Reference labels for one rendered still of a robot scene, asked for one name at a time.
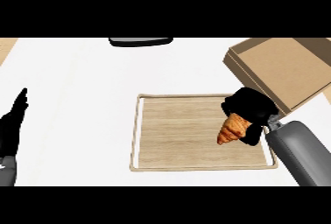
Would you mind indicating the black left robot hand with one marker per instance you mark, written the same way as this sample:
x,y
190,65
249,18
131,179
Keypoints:
x,y
12,128

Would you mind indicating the pale wooden tray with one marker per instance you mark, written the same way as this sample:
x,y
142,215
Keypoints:
x,y
181,134

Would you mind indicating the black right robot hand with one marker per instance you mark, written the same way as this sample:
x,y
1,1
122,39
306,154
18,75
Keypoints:
x,y
252,103

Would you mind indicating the tan wooden board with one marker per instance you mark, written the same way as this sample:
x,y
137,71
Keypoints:
x,y
5,48

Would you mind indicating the brown cardboard box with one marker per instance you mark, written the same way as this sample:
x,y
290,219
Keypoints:
x,y
284,67

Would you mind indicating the golden brown croissant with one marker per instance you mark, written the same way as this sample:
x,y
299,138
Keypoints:
x,y
233,129

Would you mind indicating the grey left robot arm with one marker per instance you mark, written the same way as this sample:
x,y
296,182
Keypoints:
x,y
7,170

